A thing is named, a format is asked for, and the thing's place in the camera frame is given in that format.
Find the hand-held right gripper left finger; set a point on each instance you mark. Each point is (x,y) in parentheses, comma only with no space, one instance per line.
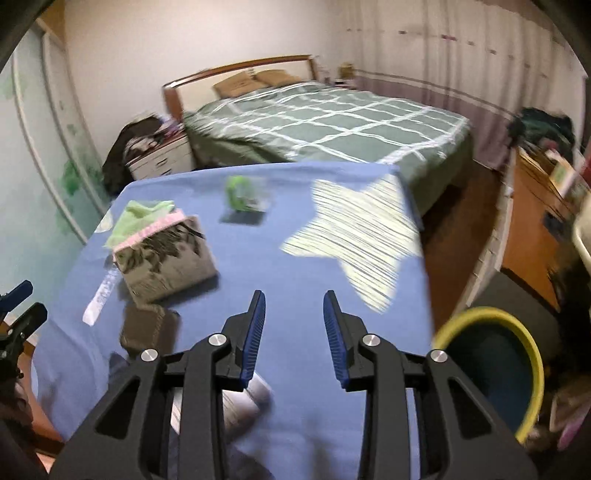
(256,332)

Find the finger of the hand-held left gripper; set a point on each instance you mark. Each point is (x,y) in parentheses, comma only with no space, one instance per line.
(27,318)
(18,291)

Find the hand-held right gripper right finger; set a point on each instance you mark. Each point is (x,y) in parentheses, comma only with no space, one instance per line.
(334,337)

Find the round beige paper tub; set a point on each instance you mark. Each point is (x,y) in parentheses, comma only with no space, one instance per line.
(251,406)

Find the dark brown box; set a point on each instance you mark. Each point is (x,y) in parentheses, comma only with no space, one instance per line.
(147,330)

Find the pink cardboard box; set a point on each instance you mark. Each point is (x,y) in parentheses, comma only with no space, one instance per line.
(166,263)

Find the green plastic bag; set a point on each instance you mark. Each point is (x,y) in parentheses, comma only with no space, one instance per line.
(138,217)

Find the dark bin with yellow rim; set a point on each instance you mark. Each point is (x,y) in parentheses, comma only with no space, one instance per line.
(489,364)

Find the blue star-print tablecloth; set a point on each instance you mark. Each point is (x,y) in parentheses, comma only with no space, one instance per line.
(277,258)

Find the glass sliding wardrobe door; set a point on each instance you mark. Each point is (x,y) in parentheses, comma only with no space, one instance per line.
(46,161)

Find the white nightstand with clothes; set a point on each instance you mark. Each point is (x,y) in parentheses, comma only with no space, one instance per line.
(115,161)

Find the green checked quilt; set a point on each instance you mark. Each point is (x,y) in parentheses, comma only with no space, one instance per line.
(323,124)

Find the wooden desk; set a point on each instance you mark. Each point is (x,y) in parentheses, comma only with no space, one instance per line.
(531,230)

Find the wooden bed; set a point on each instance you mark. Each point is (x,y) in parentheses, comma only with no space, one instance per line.
(171,99)

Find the brown pillow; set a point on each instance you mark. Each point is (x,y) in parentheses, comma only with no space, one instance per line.
(235,84)
(274,77)

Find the pink floral bag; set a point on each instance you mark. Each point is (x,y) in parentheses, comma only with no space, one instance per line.
(575,415)

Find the brown paper bag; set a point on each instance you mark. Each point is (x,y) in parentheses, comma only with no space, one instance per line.
(347,71)

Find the green book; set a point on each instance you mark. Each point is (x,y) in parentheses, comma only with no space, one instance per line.
(562,177)

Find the heap of clothes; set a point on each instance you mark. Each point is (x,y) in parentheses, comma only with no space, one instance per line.
(545,124)

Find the beige and mauve curtain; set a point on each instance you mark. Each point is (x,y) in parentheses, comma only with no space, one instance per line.
(461,55)

